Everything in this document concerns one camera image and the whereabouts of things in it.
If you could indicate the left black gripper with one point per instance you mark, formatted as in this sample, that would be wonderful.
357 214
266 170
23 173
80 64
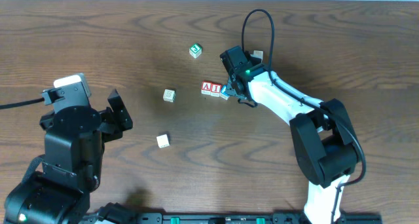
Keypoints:
107 120

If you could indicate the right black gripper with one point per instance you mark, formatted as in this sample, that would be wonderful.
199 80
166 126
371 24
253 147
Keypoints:
236 87

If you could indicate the blue number 2 block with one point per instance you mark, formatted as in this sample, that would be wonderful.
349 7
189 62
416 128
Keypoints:
223 93

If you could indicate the red letter I block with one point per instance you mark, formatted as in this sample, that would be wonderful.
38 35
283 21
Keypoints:
215 90

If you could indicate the red letter A block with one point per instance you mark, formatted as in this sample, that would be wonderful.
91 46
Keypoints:
206 88

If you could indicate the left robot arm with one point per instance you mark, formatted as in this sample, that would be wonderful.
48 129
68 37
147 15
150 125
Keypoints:
57 185

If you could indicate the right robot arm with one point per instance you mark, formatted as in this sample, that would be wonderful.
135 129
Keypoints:
325 144

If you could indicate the plain wooden block top right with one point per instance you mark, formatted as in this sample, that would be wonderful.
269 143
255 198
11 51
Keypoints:
258 54

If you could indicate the plain wooden block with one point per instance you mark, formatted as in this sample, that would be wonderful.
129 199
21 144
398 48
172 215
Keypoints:
258 54
169 95
163 141

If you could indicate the green letter J block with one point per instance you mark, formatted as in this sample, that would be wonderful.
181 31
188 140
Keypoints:
195 50

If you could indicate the plain wooden block lower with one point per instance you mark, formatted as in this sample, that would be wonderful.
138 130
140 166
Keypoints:
163 141

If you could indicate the plain wooden block centre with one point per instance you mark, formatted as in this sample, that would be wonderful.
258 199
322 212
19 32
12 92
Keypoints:
169 95

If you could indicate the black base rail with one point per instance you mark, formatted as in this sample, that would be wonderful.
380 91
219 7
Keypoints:
275 218

